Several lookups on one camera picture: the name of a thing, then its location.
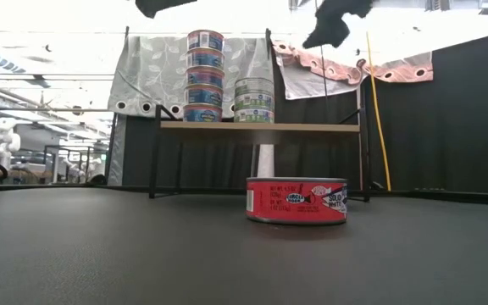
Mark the gray leaf pattern curtain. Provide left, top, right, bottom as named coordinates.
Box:
left=107, top=35, right=275, bottom=120

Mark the black table mat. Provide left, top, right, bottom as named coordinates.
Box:
left=0, top=186, right=488, bottom=305

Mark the wooden shelf with black legs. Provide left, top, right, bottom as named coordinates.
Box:
left=148, top=103, right=373, bottom=203

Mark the yellow orange cable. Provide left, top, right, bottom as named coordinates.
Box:
left=364, top=30, right=393, bottom=192

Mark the pink and white curtain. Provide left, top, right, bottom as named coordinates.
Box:
left=270, top=39, right=435, bottom=102

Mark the white robot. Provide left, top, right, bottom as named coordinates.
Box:
left=0, top=117, right=22, bottom=171

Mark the red label seafood can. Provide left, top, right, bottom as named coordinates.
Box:
left=245, top=176, right=349, bottom=226

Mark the green label seafood can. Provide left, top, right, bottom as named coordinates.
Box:
left=233, top=108, right=276, bottom=125
left=233, top=92, right=276, bottom=112
left=234, top=76, right=275, bottom=97

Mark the black background table frame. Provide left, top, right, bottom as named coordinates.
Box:
left=42, top=143, right=110, bottom=186

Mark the black curtain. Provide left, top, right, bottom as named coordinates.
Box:
left=116, top=114, right=270, bottom=190
left=271, top=28, right=488, bottom=195

